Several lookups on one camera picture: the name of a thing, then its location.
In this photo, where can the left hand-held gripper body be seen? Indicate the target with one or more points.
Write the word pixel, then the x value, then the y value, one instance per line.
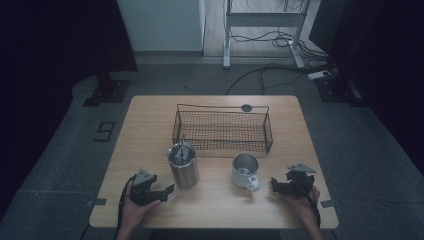
pixel 143 190

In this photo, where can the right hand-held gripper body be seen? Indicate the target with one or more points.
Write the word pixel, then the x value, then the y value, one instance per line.
pixel 298 183

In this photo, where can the stainless steel tumbler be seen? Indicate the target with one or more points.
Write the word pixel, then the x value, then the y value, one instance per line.
pixel 184 171

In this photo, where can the white mug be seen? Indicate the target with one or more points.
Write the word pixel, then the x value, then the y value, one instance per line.
pixel 245 171

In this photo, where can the person's right hand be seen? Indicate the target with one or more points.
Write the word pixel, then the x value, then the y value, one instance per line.
pixel 305 206

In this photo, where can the person's left hand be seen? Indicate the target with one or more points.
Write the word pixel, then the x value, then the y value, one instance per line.
pixel 133 213

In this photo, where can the grey tape piece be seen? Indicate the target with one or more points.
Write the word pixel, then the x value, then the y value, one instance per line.
pixel 96 202
pixel 327 203

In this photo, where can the metal straw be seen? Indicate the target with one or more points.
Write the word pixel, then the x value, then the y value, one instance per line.
pixel 183 145

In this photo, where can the black stand base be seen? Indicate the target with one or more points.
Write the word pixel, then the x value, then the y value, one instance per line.
pixel 108 91
pixel 336 90

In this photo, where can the white power strip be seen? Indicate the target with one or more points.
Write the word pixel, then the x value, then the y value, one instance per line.
pixel 320 74

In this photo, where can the dark curtain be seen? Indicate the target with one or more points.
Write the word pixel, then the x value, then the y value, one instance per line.
pixel 383 50
pixel 50 50

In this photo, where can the white desk frame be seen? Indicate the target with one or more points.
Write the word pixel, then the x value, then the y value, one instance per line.
pixel 263 19

